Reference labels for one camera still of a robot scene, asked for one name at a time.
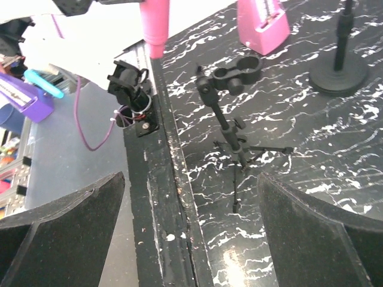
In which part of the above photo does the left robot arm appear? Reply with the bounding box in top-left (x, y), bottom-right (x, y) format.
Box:
top-left (1, 1), bottom-right (169, 121)

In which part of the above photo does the small tripod stand ring clamp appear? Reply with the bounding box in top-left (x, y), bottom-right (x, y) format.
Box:
top-left (188, 54), bottom-right (294, 216)

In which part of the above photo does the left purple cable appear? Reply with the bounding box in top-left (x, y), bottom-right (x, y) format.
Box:
top-left (50, 14), bottom-right (134, 152)

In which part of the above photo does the cyan tube outside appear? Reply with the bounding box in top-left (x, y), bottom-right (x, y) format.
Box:
top-left (24, 69), bottom-right (65, 99)

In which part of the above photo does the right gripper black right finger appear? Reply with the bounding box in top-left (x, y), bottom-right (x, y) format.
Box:
top-left (257, 173), bottom-right (382, 286)

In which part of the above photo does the pink microphone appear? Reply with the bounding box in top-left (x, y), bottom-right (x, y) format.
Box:
top-left (139, 0), bottom-right (170, 59)

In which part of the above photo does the aluminium rail frame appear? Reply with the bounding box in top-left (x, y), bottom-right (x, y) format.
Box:
top-left (115, 39), bottom-right (157, 95)

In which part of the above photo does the blue cup outside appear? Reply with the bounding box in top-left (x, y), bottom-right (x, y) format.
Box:
top-left (1, 103), bottom-right (25, 135)

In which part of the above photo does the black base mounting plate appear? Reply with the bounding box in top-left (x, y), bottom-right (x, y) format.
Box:
top-left (123, 60), bottom-right (213, 286)

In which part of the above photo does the purple box outside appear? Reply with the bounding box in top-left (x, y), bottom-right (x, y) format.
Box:
top-left (1, 74), bottom-right (54, 123)

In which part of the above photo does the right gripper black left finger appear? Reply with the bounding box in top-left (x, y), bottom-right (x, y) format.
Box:
top-left (1, 172), bottom-right (125, 286)

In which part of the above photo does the pink microphone case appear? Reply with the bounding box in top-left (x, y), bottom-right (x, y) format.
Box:
top-left (236, 0), bottom-right (290, 56)

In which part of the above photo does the round base stand with scissor clamp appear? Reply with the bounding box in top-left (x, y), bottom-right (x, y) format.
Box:
top-left (309, 0), bottom-right (369, 97)

